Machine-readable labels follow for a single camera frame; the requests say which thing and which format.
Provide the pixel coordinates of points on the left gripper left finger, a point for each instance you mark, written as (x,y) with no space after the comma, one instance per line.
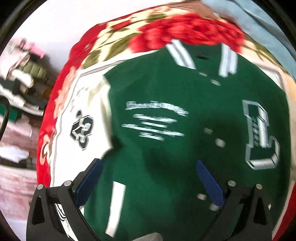
(43,220)

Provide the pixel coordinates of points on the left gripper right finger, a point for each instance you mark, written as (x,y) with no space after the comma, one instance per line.
(243,211)

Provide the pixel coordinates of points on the green white varsity jacket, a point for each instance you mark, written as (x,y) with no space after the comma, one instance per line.
(172,128)

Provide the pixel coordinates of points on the clothes rack with garments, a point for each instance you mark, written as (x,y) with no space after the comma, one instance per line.
(25,80)

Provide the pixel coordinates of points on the pink floral curtain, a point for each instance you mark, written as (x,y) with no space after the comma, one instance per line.
(18,171)

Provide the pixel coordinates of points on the red floral blanket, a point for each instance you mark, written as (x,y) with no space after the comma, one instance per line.
(190,22)

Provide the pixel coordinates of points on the light blue quilt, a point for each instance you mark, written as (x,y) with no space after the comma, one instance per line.
(256,23)

